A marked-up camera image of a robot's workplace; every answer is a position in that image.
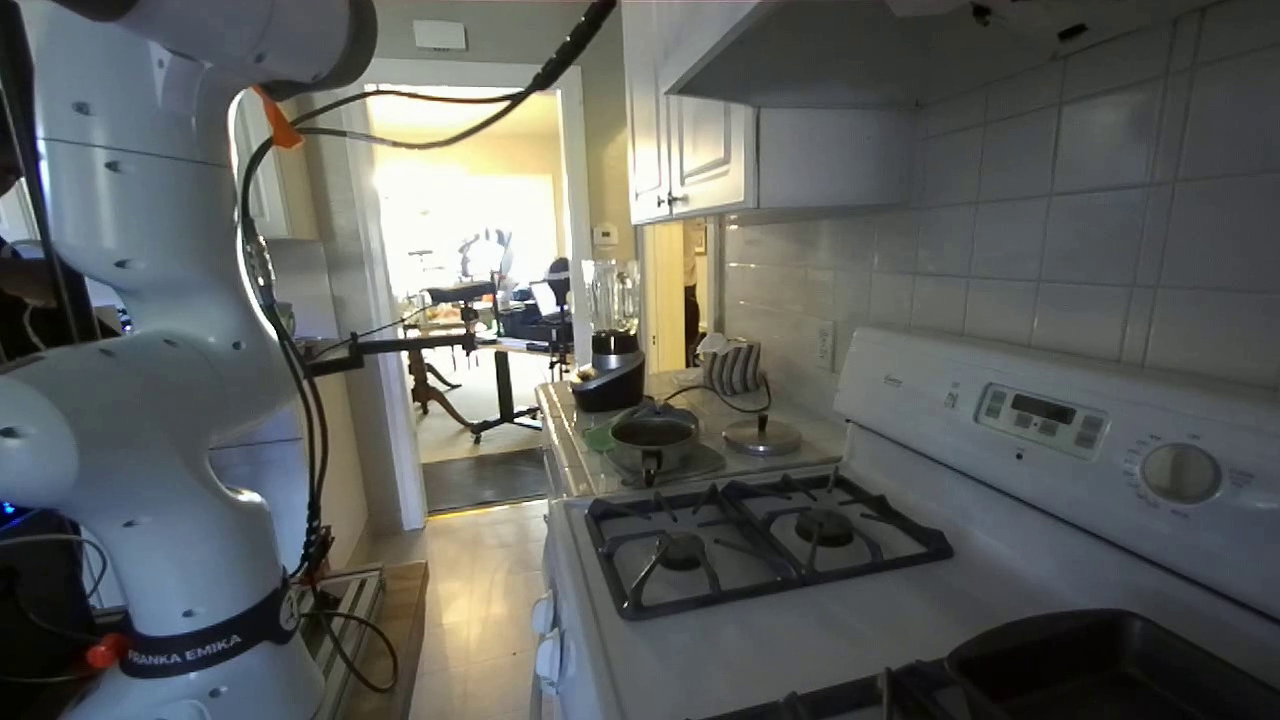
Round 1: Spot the metal saucepan with black handle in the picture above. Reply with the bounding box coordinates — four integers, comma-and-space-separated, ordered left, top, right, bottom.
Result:
609, 402, 705, 492

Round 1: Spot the white stove knob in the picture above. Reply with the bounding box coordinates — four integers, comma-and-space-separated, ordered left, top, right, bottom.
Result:
534, 632, 574, 693
528, 591, 565, 644

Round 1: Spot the cream stove timer dial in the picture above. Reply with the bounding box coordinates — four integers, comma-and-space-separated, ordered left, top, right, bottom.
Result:
1138, 436, 1230, 512

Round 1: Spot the white ceiling vent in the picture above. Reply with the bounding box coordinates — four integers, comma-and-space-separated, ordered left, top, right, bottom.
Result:
409, 18, 472, 58

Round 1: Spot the white gas stove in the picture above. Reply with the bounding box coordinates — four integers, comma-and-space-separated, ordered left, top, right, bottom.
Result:
534, 324, 1280, 720

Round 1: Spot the glass blender jar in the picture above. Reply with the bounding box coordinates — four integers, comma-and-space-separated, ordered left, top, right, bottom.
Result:
579, 258, 647, 358

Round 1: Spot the white cabinet door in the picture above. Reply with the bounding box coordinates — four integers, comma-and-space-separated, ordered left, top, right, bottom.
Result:
664, 90, 754, 219
625, 78, 675, 227

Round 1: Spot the black double burner grate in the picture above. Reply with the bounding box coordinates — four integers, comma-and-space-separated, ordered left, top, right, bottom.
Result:
579, 472, 957, 624
705, 657, 1017, 720

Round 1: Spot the metal pot lid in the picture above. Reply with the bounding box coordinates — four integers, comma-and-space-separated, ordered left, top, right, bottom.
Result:
715, 412, 810, 461

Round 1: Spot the dark dining furniture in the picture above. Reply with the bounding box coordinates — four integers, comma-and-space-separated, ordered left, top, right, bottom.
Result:
421, 251, 575, 370

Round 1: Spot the white wall outlet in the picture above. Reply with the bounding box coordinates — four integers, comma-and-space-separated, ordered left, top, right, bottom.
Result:
814, 318, 846, 376

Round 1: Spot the dark floor mat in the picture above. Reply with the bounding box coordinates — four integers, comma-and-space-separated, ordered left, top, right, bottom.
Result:
421, 443, 551, 516

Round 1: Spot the white range hood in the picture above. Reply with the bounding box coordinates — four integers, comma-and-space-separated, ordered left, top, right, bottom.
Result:
659, 0, 1215, 111

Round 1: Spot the black white striped object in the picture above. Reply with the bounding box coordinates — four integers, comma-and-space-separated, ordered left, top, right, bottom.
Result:
697, 333, 776, 406

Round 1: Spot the black tripod stand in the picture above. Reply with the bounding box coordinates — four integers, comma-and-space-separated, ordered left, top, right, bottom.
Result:
295, 324, 565, 451

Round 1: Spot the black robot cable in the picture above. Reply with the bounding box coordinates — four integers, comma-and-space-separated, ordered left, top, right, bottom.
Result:
233, 0, 625, 697

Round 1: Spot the black blender base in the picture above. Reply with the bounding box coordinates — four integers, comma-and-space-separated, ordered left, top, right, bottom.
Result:
574, 349, 654, 418

